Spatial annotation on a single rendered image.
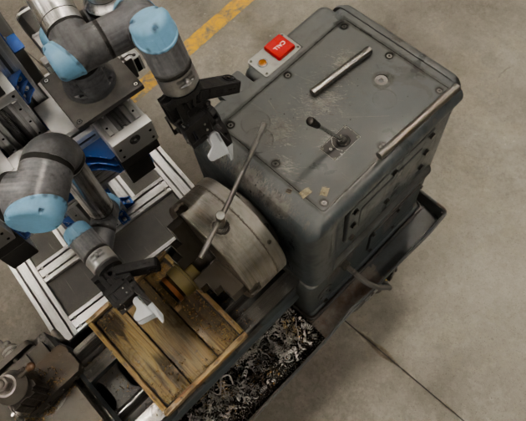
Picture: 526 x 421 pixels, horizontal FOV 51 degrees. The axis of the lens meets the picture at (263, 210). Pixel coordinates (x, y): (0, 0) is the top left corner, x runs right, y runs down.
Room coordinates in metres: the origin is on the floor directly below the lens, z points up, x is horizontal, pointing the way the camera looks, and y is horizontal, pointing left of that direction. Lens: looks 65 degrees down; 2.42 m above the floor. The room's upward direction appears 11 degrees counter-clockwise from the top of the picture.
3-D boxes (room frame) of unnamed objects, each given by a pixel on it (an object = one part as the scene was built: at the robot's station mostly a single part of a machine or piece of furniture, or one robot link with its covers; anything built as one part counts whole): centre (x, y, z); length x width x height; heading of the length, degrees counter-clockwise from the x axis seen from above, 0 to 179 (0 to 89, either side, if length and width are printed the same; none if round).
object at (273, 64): (0.98, -0.11, 1.23); 0.13 x 0.08 x 0.05; 125
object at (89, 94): (1.09, 0.42, 1.21); 0.15 x 0.15 x 0.10
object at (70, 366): (0.29, 0.63, 0.99); 0.20 x 0.10 x 0.05; 125
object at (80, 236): (0.63, 0.48, 1.08); 0.11 x 0.08 x 0.09; 34
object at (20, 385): (0.28, 0.65, 1.13); 0.08 x 0.08 x 0.03
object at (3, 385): (0.28, 0.65, 1.17); 0.04 x 0.04 x 0.03
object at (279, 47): (1.00, -0.13, 1.26); 0.06 x 0.06 x 0.02; 35
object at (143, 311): (0.40, 0.34, 1.09); 0.09 x 0.06 x 0.03; 34
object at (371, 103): (0.80, -0.20, 1.06); 0.59 x 0.48 x 0.39; 125
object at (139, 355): (0.41, 0.33, 0.89); 0.36 x 0.30 x 0.04; 35
